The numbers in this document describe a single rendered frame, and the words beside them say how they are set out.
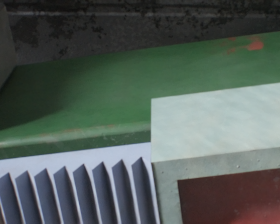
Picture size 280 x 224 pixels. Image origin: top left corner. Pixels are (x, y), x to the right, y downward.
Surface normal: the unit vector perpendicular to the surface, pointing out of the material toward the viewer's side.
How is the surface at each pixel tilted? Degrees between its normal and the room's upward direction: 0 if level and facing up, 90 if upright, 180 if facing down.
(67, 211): 61
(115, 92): 90
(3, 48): 90
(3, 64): 90
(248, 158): 0
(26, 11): 0
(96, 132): 23
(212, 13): 0
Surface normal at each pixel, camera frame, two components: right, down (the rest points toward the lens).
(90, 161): -0.14, -0.92
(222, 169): -0.02, 0.37
